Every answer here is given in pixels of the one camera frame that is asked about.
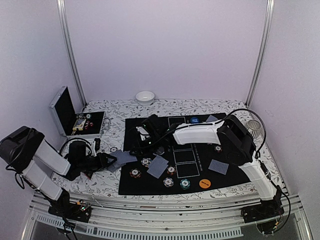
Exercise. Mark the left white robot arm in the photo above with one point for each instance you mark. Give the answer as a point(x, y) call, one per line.
point(26, 150)

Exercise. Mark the red chip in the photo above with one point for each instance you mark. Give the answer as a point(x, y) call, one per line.
point(171, 170)
point(218, 148)
point(135, 173)

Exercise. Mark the black poker mat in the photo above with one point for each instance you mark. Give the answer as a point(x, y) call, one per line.
point(192, 163)

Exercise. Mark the aluminium frame post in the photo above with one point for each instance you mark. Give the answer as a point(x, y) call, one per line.
point(61, 7)
point(261, 53)

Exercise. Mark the orange big blind button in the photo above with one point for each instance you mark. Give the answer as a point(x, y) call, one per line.
point(204, 183)

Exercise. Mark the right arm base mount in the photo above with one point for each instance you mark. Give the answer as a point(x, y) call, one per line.
point(264, 210)

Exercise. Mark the right aluminium frame post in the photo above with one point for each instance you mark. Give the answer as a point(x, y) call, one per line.
point(261, 53)

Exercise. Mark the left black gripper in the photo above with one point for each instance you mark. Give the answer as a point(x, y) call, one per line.
point(103, 162)

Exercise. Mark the blue card deck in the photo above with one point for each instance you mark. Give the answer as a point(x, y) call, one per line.
point(123, 157)

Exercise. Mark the white ceramic bowl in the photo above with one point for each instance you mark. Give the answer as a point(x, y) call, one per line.
point(145, 98)

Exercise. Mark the green chip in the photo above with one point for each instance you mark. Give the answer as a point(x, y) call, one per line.
point(185, 184)

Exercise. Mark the face-down card big blind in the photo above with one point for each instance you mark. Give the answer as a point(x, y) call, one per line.
point(218, 167)

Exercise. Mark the clear dealer button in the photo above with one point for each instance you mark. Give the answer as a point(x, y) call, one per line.
point(160, 151)

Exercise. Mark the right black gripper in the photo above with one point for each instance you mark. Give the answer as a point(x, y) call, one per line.
point(139, 147)

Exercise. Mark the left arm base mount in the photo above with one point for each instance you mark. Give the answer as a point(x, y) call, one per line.
point(79, 211)

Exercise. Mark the face-down card small blind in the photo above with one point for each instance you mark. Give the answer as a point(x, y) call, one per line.
point(211, 118)

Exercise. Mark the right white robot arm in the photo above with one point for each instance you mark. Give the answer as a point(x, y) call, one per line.
point(236, 142)

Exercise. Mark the left aluminium frame post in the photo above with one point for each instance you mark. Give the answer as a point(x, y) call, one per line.
point(61, 7)

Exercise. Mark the silver poker chip case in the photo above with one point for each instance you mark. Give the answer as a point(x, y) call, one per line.
point(70, 124)

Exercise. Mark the blue small blind button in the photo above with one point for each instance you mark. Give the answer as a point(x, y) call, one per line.
point(194, 120)

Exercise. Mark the white poker chip stack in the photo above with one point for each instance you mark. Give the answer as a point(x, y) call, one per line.
point(113, 149)

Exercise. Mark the white ribbed cup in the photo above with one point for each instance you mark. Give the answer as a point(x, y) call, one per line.
point(254, 127)

